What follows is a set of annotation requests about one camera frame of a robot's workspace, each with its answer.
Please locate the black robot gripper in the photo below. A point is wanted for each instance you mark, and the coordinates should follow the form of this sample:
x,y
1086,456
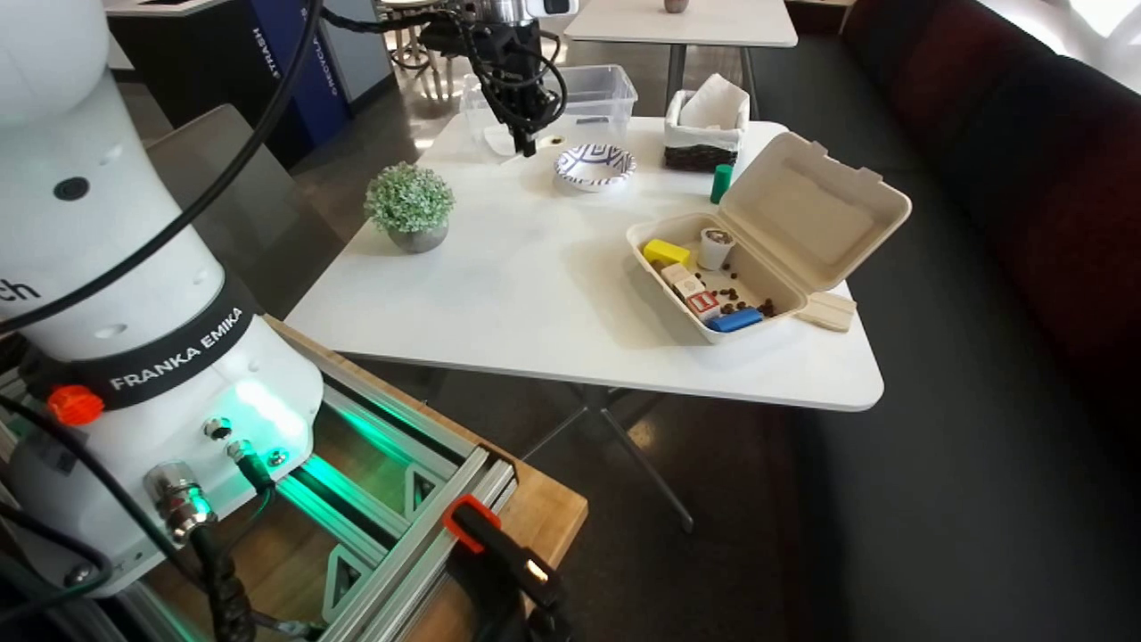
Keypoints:
x,y
503,48

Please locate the red black clamp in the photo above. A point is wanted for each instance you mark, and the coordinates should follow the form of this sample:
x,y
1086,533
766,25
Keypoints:
x,y
511,587

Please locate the red white letter block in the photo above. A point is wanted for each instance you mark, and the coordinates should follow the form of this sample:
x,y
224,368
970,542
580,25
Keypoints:
x,y
693,294

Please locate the clear plastic storage bin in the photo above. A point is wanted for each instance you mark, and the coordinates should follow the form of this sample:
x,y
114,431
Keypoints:
x,y
597,102

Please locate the white small cup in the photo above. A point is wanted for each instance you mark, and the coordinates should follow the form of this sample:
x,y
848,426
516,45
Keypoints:
x,y
714,248

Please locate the beige takeaway clamshell pack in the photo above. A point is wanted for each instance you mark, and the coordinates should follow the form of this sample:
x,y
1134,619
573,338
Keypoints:
x,y
801,226

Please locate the blue patterned paper bowl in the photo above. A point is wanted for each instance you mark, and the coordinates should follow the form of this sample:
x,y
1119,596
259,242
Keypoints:
x,y
591,167

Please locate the blue cylinder block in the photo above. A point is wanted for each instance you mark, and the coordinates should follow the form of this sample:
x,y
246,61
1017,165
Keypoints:
x,y
738,317

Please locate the beige wooden block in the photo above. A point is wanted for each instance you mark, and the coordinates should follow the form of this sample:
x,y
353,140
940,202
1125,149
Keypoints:
x,y
828,312

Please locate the dark bench sofa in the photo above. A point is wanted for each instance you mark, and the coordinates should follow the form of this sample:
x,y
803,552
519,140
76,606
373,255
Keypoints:
x,y
992,491

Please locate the white square container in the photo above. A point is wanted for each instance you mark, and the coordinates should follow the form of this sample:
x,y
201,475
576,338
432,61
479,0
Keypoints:
x,y
703,127

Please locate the green small block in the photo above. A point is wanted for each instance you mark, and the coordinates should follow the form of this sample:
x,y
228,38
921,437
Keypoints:
x,y
720,182

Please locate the green round artificial plant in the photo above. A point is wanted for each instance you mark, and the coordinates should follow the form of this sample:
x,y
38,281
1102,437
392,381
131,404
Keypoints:
x,y
411,205

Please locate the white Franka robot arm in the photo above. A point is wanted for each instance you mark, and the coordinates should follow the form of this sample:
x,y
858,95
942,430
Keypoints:
x,y
158,373

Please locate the yellow block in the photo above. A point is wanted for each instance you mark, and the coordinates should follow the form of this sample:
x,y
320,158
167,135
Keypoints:
x,y
660,252

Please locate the aluminium frame rail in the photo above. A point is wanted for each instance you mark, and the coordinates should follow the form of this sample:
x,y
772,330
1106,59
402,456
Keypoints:
x,y
381,478

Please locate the white side table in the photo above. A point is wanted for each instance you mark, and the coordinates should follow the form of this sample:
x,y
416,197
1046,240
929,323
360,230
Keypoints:
x,y
708,23

